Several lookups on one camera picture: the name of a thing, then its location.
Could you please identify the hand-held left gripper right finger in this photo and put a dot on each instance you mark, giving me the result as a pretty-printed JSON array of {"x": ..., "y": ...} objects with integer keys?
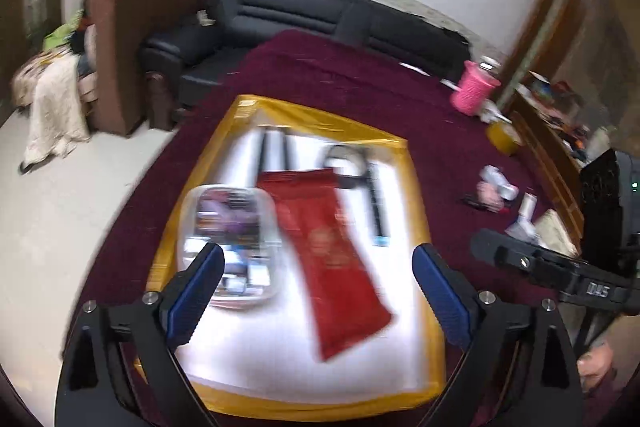
[{"x": 442, "y": 302}]

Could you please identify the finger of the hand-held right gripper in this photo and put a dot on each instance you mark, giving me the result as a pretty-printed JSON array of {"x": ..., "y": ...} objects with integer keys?
[{"x": 505, "y": 252}]

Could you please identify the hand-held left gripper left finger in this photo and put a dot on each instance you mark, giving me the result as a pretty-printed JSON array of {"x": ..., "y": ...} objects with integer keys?
[{"x": 195, "y": 297}]

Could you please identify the white charger plug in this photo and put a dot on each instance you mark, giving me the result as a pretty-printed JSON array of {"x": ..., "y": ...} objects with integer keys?
[{"x": 520, "y": 229}]

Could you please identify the large white medicine box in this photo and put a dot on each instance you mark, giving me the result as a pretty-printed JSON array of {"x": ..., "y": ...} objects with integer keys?
[{"x": 552, "y": 227}]

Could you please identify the clear zip pouch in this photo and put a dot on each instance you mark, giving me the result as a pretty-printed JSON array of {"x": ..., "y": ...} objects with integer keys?
[{"x": 235, "y": 217}]

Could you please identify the red fabric pouch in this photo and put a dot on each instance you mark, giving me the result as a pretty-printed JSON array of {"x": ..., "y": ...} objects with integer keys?
[{"x": 335, "y": 267}]

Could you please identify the black pen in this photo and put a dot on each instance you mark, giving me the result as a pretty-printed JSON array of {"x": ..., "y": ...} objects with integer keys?
[{"x": 378, "y": 207}]

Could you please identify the gold tray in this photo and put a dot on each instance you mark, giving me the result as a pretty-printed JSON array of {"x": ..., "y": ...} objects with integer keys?
[{"x": 310, "y": 372}]

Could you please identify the black silver tube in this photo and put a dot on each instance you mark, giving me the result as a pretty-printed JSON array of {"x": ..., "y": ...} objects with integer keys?
[{"x": 273, "y": 149}]

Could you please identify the round black silver object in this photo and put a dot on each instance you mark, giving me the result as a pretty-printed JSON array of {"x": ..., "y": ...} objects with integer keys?
[{"x": 346, "y": 164}]

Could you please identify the person's right hand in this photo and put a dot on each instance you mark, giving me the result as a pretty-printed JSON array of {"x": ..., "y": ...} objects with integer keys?
[{"x": 597, "y": 364}]

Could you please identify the small white bottle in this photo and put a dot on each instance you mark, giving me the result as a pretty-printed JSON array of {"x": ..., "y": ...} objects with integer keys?
[{"x": 497, "y": 182}]

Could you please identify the white kettle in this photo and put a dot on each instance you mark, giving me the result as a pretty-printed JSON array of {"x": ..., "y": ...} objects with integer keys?
[{"x": 599, "y": 142}]

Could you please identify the yellow tape roll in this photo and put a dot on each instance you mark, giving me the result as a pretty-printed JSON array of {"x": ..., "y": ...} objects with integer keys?
[{"x": 504, "y": 138}]

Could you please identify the clutter of small items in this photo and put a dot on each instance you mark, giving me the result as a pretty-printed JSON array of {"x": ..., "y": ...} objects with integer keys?
[{"x": 560, "y": 102}]

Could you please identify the crumpled white tissue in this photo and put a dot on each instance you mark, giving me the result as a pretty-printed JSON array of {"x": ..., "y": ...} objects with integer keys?
[{"x": 492, "y": 111}]

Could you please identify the bottle with pink knit sleeve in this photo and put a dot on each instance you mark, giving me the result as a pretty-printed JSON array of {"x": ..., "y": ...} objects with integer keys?
[{"x": 472, "y": 89}]

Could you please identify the white paper slip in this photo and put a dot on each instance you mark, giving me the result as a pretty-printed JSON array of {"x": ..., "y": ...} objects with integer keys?
[
  {"x": 414, "y": 68},
  {"x": 451, "y": 84}
]

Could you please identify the cream blanket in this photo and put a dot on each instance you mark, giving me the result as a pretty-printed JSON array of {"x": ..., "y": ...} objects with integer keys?
[{"x": 55, "y": 107}]

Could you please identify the burgundy tablecloth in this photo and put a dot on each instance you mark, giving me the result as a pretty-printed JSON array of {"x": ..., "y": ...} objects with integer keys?
[{"x": 350, "y": 72}]

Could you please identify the brown armchair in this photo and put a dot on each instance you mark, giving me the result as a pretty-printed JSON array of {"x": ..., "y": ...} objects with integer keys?
[{"x": 140, "y": 32}]

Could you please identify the green cloth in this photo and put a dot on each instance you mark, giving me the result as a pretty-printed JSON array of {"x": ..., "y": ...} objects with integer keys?
[{"x": 60, "y": 38}]

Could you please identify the black leather sofa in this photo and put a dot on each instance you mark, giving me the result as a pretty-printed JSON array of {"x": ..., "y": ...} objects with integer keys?
[{"x": 280, "y": 12}]

